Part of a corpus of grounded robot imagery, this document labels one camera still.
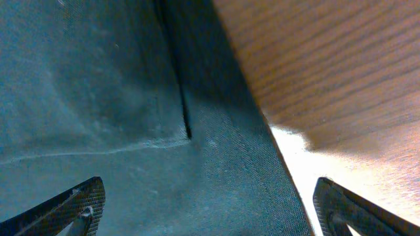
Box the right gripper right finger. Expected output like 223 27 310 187
313 178 419 236

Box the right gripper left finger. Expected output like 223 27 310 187
1 176 106 236

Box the black t-shirt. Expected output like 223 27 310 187
1 0 310 235

